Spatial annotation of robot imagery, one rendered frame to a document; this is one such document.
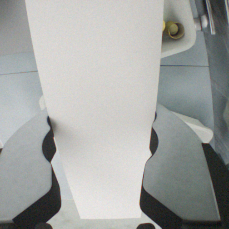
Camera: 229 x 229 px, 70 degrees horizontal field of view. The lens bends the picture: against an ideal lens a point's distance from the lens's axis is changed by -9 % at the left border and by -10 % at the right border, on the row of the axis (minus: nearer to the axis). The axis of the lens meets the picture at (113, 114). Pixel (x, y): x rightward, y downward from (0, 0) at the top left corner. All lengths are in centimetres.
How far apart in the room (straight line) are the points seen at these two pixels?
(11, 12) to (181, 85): 44
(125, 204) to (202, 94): 45
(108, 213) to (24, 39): 33
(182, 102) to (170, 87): 6
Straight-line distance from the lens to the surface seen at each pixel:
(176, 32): 44
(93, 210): 18
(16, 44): 40
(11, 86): 57
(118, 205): 17
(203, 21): 48
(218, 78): 50
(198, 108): 59
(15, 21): 39
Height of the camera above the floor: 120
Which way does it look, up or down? 57 degrees down
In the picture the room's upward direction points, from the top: 179 degrees clockwise
